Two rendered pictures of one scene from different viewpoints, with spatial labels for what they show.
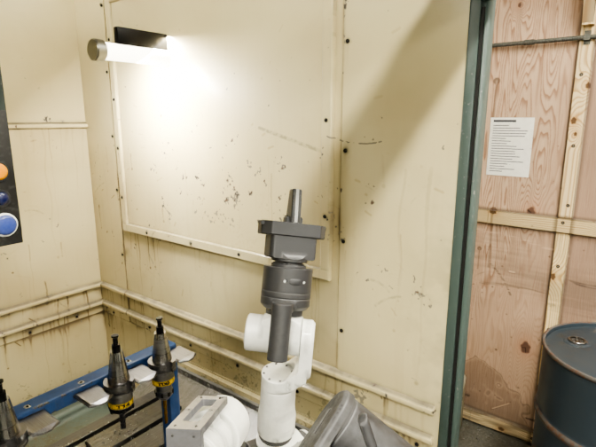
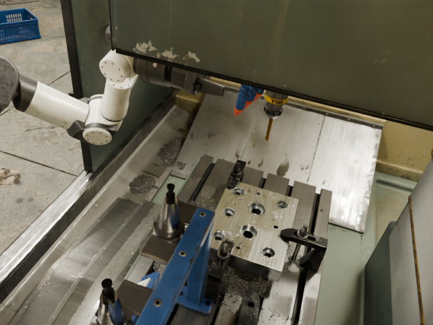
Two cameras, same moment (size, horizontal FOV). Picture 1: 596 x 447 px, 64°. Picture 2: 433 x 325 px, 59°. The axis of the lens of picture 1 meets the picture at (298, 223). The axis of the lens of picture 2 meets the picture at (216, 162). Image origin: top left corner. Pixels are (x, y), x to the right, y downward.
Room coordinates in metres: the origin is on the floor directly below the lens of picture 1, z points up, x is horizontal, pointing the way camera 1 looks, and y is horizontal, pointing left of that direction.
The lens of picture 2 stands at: (1.24, 0.38, 1.81)
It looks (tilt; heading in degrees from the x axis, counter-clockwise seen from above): 38 degrees down; 156
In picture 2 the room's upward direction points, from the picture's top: 8 degrees clockwise
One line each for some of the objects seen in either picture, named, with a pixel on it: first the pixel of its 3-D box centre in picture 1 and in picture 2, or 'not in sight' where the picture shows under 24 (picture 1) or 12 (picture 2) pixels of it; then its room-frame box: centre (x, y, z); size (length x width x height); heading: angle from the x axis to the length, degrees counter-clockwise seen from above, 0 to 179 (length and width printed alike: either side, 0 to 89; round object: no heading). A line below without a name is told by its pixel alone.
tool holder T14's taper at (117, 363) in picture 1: (117, 364); (110, 309); (0.91, 0.38, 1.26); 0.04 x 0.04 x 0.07
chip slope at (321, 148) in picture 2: not in sight; (274, 160); (0.05, 1.19, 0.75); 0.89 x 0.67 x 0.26; 53
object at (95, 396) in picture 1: (95, 396); (129, 296); (0.86, 0.41, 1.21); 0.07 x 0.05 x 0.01; 53
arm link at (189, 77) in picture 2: not in sight; (179, 69); (0.44, 0.60, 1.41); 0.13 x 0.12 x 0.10; 142
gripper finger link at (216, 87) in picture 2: not in sight; (209, 88); (0.54, 0.64, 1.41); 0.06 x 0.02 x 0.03; 52
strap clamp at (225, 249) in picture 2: not in sight; (221, 264); (0.68, 0.67, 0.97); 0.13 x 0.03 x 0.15; 143
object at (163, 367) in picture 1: (162, 364); not in sight; (0.99, 0.31, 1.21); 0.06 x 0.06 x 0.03
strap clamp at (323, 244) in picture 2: not in sight; (301, 244); (0.68, 0.92, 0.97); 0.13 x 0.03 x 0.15; 53
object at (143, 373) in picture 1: (141, 374); not in sight; (0.95, 0.35, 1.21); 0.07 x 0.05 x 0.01; 53
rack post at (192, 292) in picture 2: not in sight; (198, 265); (0.72, 0.59, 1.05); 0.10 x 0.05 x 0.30; 53
